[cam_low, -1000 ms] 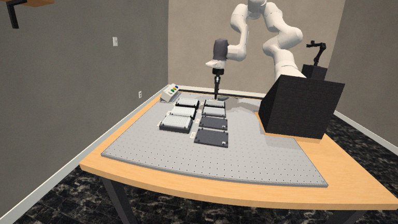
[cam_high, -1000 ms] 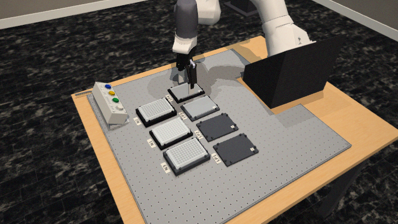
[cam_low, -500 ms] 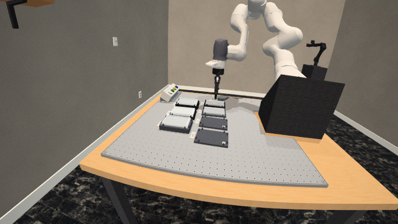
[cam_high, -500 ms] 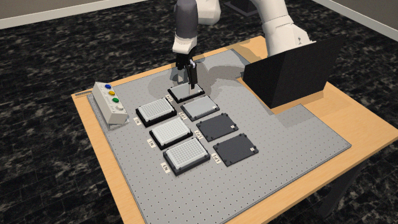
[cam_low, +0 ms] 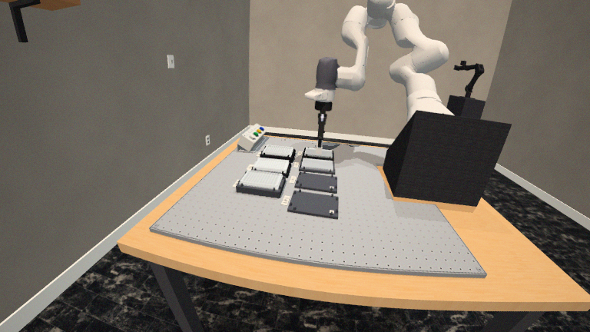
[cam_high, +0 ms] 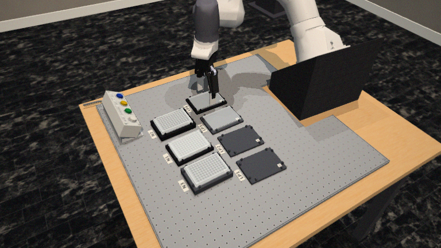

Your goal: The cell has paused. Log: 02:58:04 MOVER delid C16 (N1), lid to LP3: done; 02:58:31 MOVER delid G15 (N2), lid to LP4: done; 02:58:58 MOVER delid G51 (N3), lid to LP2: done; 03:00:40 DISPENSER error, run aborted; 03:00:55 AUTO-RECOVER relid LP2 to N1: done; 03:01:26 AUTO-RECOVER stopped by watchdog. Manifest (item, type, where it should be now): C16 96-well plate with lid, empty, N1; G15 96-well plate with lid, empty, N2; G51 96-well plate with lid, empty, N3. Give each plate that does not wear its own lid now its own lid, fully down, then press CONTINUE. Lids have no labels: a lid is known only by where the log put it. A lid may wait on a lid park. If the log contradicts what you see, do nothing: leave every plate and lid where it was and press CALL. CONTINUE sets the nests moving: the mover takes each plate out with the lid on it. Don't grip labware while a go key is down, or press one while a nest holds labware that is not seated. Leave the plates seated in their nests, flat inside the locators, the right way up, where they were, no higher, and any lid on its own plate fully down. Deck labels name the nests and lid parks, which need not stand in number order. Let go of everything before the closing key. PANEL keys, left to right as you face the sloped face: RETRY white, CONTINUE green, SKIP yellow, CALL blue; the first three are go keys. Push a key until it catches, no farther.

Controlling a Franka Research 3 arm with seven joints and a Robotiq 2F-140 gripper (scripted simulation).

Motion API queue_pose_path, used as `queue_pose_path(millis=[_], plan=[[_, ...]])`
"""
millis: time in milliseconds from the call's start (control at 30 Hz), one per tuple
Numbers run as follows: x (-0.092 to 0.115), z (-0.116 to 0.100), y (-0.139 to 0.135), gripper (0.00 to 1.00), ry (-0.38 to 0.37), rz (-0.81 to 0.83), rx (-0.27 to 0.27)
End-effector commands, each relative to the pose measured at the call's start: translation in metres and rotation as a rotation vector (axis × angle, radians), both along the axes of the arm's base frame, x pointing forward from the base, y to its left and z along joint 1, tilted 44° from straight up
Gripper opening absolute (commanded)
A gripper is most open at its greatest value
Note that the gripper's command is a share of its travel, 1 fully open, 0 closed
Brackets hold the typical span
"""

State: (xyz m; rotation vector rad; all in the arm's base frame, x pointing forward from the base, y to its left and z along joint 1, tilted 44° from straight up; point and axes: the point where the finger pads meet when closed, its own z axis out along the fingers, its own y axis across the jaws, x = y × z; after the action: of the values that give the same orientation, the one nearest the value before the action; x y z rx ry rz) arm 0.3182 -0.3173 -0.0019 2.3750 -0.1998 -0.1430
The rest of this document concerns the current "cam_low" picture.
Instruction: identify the white button panel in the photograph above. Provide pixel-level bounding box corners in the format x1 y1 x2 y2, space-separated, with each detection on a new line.
237 124 267 153

